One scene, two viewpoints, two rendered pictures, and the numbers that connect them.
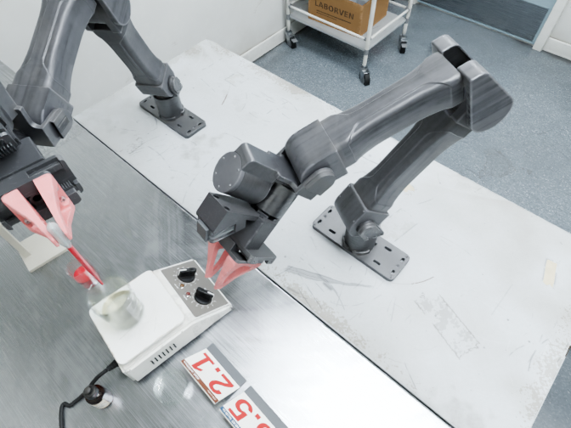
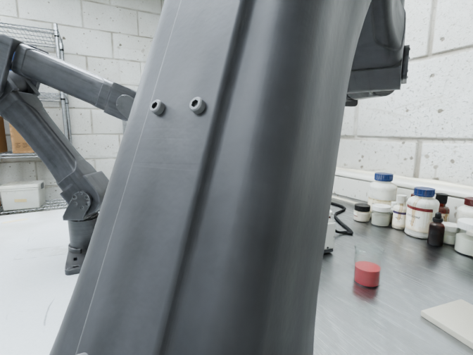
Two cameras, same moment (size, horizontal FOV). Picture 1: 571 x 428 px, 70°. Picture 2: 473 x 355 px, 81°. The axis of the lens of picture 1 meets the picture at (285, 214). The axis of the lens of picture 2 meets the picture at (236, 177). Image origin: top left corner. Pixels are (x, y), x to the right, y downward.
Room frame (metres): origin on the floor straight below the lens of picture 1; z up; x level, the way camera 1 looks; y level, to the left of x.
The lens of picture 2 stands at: (0.84, 0.33, 1.15)
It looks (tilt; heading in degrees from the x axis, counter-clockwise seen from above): 9 degrees down; 200
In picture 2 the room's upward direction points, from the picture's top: straight up
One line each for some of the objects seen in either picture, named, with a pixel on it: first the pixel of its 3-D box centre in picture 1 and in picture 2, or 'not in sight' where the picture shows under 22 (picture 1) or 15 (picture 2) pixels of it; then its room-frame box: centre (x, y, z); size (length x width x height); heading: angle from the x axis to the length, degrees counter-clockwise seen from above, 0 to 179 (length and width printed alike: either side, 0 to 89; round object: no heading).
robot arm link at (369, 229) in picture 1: (362, 216); (89, 201); (0.42, -0.14, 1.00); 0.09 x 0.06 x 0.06; 18
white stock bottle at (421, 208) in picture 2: not in sight; (421, 211); (0.09, 0.53, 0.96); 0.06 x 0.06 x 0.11
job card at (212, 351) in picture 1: (213, 371); not in sight; (0.18, 0.13, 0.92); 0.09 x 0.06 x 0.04; 43
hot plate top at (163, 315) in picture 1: (137, 314); not in sight; (0.26, 0.25, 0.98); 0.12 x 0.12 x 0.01; 38
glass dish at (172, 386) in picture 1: (172, 386); not in sight; (0.16, 0.20, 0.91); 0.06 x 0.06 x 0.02
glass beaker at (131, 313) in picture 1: (117, 306); not in sight; (0.25, 0.27, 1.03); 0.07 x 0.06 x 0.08; 166
